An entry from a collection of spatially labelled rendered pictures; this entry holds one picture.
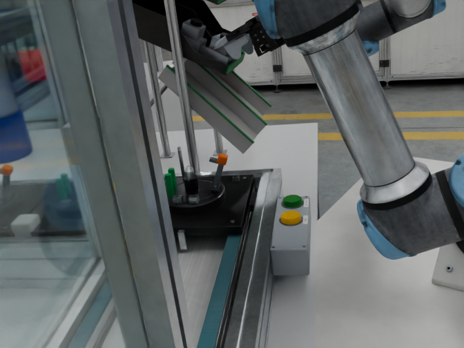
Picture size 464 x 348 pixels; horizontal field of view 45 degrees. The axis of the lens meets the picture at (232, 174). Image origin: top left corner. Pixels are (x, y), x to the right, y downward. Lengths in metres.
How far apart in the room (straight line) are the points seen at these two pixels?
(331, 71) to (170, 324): 0.60
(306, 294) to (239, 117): 0.58
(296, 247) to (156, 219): 0.78
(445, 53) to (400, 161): 4.27
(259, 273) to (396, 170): 0.29
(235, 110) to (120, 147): 1.25
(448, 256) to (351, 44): 0.48
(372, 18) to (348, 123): 0.37
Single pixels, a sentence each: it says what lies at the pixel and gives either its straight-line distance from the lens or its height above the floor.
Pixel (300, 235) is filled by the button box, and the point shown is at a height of 0.96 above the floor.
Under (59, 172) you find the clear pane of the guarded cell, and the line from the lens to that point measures 0.21.
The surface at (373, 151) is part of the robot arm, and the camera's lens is 0.88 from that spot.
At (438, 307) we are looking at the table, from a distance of 1.07.
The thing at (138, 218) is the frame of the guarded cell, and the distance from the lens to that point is 0.26.
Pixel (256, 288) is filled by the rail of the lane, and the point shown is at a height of 0.96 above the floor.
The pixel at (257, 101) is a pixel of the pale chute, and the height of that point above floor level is 1.03.
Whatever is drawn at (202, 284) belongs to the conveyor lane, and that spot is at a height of 0.92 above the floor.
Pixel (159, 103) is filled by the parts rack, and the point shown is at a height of 1.03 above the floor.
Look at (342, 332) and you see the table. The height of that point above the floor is 0.86.
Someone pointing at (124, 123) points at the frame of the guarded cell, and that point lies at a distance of 0.24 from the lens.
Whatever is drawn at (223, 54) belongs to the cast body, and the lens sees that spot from 1.34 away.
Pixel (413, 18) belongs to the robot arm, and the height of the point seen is 1.30.
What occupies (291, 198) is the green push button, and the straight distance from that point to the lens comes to 1.18.
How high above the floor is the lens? 1.52
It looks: 24 degrees down
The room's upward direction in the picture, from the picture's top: 7 degrees counter-clockwise
